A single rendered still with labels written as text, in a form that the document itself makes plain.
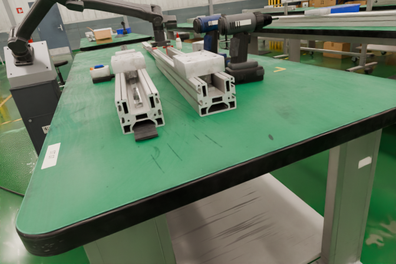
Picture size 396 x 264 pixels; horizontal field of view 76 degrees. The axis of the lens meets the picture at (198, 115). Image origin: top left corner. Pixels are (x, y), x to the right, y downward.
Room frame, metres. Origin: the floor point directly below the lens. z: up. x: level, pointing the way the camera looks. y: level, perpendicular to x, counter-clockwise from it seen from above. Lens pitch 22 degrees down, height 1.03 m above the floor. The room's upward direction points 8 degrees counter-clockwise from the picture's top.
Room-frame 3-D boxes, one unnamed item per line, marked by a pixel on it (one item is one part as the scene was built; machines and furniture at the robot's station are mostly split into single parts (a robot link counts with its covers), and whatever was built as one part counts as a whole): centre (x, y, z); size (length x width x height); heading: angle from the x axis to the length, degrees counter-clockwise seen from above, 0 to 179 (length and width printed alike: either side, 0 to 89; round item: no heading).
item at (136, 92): (0.94, 0.23, 0.82); 0.80 x 0.10 x 0.09; 14
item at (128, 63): (0.94, 0.23, 0.87); 0.16 x 0.11 x 0.07; 14
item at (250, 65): (0.86, -0.20, 0.89); 0.20 x 0.08 x 0.22; 96
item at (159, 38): (1.42, 0.15, 0.92); 0.10 x 0.07 x 0.07; 105
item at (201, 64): (0.75, -0.02, 0.87); 0.16 x 0.11 x 0.07; 14
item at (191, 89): (0.99, 0.04, 0.82); 0.80 x 0.10 x 0.09; 14
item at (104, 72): (1.19, 0.41, 0.81); 0.10 x 0.08 x 0.06; 104
